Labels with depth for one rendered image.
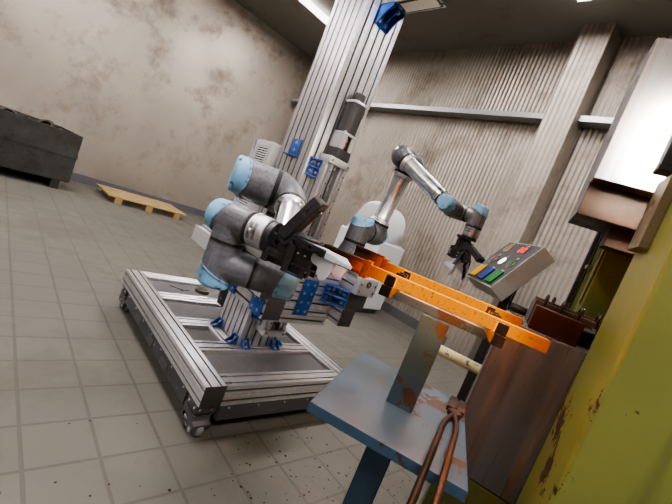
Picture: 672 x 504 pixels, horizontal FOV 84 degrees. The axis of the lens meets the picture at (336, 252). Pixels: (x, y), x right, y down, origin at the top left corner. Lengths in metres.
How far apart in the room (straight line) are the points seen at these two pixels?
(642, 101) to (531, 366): 0.77
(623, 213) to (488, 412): 0.67
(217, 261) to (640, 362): 0.84
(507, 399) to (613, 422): 0.33
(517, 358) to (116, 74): 6.76
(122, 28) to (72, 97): 1.27
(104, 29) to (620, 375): 7.05
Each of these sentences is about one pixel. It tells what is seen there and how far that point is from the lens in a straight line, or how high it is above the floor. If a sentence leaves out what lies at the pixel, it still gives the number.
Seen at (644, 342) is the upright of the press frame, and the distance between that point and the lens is 0.90.
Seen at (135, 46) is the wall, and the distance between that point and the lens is 7.23.
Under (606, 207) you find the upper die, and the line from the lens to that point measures 1.32.
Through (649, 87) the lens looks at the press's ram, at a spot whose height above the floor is 1.63.
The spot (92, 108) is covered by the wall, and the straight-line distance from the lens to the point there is 7.08.
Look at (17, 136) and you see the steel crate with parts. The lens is 5.79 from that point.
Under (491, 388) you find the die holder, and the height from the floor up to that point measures 0.72.
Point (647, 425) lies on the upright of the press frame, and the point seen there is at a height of 0.86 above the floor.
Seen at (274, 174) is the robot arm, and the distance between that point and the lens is 1.16.
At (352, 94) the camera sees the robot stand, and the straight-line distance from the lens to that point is 1.95.
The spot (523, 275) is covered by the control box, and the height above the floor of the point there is 1.06.
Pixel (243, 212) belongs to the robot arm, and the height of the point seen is 0.94.
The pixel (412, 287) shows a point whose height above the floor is 0.93.
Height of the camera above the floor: 1.01
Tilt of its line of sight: 6 degrees down
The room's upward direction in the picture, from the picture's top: 22 degrees clockwise
